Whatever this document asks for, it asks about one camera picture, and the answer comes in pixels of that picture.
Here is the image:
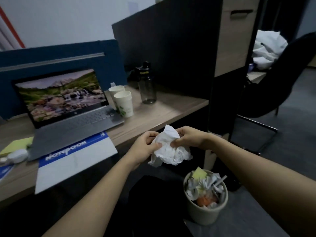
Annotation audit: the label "person's right hand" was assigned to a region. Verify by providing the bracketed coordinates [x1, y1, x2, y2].
[170, 126, 209, 150]

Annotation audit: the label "person's left hand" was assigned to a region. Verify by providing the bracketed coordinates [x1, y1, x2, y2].
[124, 131, 163, 172]

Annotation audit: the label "white paper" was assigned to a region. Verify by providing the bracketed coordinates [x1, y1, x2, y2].
[148, 125, 193, 168]

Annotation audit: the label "person's left forearm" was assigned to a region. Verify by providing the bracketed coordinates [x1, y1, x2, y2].
[42, 155, 139, 237]

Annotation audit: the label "person's right forearm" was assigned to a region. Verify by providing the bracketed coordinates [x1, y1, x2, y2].
[201, 133, 316, 237]

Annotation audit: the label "wooden desk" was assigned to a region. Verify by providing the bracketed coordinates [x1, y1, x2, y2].
[0, 82, 209, 203]

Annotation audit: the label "white paper cup leaf print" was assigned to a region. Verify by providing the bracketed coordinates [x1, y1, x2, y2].
[114, 91, 134, 118]

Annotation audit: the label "crumpled waste paper pile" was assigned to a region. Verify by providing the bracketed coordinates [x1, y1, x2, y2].
[186, 167, 228, 209]

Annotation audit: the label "person's black trousers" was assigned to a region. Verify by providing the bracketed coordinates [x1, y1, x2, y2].
[104, 175, 194, 237]

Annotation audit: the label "dark water bottle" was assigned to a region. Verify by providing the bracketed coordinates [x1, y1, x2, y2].
[135, 62, 157, 105]

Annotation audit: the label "white paper cup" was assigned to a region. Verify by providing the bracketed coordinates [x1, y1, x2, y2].
[108, 85, 125, 110]

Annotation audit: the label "beige waste bin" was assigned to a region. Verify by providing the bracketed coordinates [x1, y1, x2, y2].
[183, 169, 229, 226]

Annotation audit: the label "blue and white notebook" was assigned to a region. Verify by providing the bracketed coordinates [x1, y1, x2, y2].
[35, 131, 119, 195]

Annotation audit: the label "dark wooden cabinet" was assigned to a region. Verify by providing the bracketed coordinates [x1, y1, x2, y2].
[112, 0, 263, 171]

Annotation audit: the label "grey laptop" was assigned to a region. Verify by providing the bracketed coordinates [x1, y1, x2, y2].
[12, 69, 125, 161]

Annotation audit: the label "black office chair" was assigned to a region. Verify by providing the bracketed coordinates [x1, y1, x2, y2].
[228, 32, 316, 156]

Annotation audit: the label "blue desk partition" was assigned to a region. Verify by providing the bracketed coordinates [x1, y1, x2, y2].
[0, 39, 128, 120]

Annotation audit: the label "white cloth bundle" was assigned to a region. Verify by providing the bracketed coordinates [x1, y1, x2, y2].
[252, 29, 288, 70]

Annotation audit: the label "white earbuds case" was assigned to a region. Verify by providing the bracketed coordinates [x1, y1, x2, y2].
[7, 149, 29, 164]

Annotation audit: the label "yellow sticky note pad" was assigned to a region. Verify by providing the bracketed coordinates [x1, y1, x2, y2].
[0, 137, 34, 157]

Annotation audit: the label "blue booklet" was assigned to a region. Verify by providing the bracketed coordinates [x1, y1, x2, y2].
[0, 164, 15, 182]

